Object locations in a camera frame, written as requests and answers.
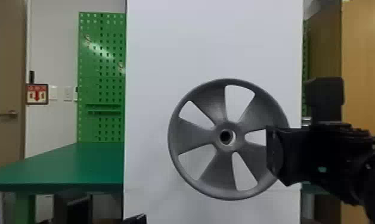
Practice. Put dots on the red and white wall sign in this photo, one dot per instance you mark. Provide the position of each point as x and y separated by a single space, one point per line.
37 94

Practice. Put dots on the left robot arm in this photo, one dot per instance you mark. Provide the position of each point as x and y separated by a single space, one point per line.
135 219

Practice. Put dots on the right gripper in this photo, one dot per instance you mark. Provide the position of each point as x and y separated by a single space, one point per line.
334 156

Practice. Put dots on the white light switch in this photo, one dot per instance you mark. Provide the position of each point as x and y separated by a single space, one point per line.
68 93
53 92

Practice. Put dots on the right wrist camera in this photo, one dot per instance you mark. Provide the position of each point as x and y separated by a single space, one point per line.
325 97

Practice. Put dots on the white panel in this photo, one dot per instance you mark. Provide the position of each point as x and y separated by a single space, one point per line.
174 47

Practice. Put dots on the grey wheel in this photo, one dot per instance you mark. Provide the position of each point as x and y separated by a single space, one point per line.
206 101

